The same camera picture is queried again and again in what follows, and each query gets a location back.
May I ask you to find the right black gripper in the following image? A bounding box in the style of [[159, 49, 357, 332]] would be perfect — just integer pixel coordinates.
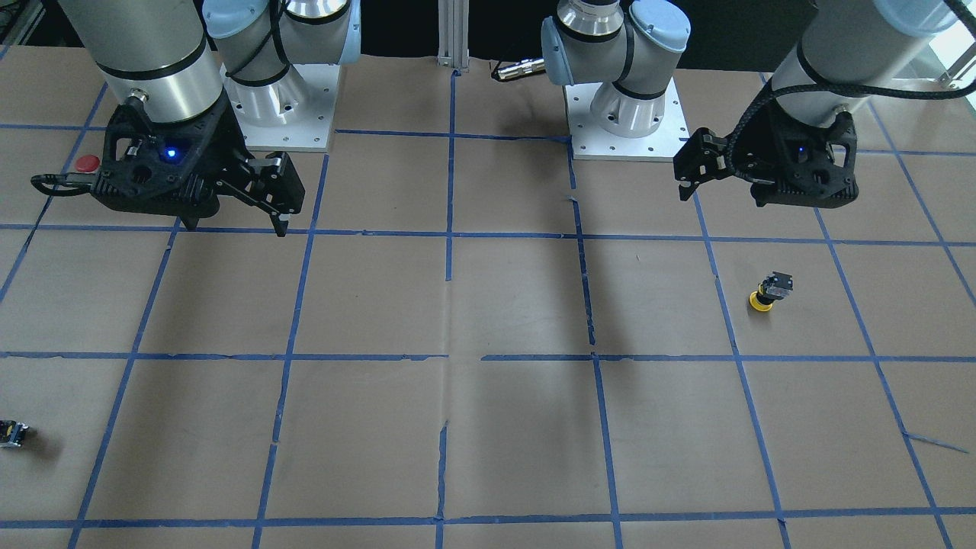
[[91, 97, 306, 237]]

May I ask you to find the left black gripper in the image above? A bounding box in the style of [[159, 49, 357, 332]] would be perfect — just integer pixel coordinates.
[[673, 103, 859, 209]]

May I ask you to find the yellow push button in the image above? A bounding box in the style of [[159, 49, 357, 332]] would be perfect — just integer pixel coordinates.
[[747, 271, 794, 313]]

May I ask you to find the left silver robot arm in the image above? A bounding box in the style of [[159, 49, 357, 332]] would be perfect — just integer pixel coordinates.
[[541, 1, 974, 209]]

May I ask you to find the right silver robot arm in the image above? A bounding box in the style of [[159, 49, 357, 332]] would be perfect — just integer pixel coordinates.
[[31, 1, 362, 236]]

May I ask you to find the red push button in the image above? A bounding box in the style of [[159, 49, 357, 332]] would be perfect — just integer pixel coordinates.
[[73, 154, 101, 174]]

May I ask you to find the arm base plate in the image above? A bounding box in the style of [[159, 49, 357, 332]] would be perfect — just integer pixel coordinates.
[[563, 79, 690, 162], [223, 65, 342, 153]]

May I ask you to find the black braided cable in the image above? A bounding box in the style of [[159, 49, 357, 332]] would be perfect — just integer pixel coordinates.
[[724, 0, 976, 176]]

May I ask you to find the aluminium frame post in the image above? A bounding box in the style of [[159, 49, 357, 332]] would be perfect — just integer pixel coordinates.
[[437, 0, 470, 72]]

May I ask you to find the black switch block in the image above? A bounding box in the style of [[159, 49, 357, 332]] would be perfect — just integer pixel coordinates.
[[1, 419, 31, 448]]

